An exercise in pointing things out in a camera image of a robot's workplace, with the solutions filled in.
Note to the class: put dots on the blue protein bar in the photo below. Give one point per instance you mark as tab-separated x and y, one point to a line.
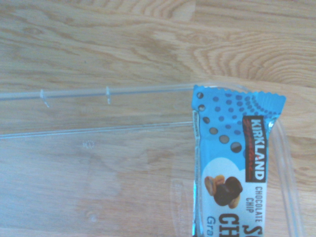
237	158

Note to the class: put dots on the clear plastic container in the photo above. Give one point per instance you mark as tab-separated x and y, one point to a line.
98	160

